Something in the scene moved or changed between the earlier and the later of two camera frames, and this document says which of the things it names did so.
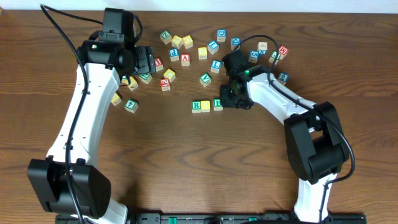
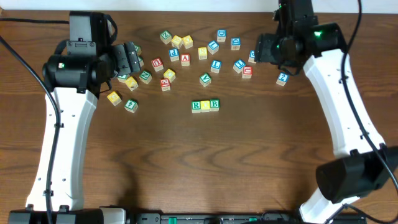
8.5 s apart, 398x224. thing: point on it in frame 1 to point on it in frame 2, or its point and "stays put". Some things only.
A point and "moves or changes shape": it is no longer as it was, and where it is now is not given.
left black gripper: x=145 y=59 to x=125 y=58
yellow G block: x=116 y=98 stays put
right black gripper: x=226 y=102 to x=265 y=51
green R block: x=196 y=106 stays put
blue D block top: x=221 y=35 stays put
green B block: x=217 y=106 moves or changes shape
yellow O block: x=205 y=106 stays put
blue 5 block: x=253 y=56 stays put
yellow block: x=188 y=42 stays put
